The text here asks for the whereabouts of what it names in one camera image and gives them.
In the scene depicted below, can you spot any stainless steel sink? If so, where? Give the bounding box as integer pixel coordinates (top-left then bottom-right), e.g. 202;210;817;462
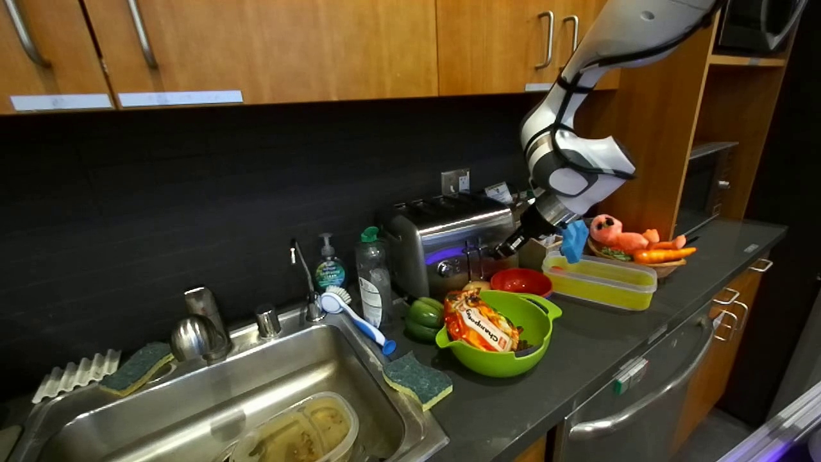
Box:
11;318;451;462

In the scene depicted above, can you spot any stainless steel dishwasher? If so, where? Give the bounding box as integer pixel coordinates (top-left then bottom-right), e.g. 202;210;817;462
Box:
552;301;731;462

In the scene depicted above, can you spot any wooden cabinet door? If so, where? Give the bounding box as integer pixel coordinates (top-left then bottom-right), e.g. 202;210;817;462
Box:
79;0;442;111
0;0;116;118
554;0;623;92
434;0;567;98

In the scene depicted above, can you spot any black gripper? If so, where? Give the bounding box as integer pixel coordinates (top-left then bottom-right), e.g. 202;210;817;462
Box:
493;201;560;260

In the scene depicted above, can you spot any clear plastic food container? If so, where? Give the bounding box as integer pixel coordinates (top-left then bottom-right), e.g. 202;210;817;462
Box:
223;388;361;462

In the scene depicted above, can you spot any clear yellow-green plastic container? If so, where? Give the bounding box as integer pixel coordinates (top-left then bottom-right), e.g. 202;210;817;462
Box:
547;255;659;313

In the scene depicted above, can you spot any orange carrot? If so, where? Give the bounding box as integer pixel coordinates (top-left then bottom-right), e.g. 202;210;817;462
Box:
631;242;701;266

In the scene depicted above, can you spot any orange white noodle packet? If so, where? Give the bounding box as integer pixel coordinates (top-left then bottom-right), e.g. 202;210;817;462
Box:
442;282;523;356

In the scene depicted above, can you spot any yellow green sponge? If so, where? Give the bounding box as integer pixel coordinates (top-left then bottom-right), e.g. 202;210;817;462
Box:
381;350;457;414
97;342;180;397

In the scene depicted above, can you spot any metal cabinet handle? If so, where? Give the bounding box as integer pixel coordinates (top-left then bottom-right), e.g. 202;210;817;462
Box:
123;0;165;74
560;12;583;57
533;7;560;74
0;0;51;73

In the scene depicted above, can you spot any green plastic colander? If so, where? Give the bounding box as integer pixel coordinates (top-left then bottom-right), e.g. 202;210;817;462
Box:
434;287;564;383

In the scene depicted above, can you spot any white blue dish brush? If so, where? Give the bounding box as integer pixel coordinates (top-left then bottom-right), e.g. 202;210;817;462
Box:
315;286;401;360

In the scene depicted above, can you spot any clear soap dispenser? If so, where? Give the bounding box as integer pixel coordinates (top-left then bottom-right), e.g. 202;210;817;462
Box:
310;230;350;293

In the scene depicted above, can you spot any wall power outlet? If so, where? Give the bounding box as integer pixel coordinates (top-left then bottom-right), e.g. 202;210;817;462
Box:
438;166;472;197

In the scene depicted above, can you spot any wooden drawer cabinet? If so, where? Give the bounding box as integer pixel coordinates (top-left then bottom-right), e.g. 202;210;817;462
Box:
670;252;778;450

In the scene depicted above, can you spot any green bell pepper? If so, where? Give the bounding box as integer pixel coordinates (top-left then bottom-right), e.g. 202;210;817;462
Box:
402;295;450;343

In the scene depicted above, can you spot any red bowl with blue outside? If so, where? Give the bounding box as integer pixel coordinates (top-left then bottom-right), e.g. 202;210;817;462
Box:
487;265;558;301

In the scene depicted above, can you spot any wooden shelf unit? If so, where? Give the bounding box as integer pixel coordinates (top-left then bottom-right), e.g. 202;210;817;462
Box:
587;0;795;245

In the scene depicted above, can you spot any white dish rack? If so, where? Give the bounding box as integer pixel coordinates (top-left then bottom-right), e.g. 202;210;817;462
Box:
28;346;123;409

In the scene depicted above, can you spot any plastic bottle with green cap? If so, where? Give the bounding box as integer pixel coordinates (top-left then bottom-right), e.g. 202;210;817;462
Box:
355;224;398;332

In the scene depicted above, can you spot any chrome tap fixture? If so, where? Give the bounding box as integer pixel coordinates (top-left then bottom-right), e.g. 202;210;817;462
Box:
168;286;234;367

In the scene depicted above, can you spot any chrome sink faucet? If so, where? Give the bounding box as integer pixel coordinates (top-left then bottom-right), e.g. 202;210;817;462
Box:
286;239;327;324

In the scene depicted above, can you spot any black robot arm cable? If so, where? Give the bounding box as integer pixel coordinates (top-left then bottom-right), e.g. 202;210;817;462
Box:
550;50;640;182

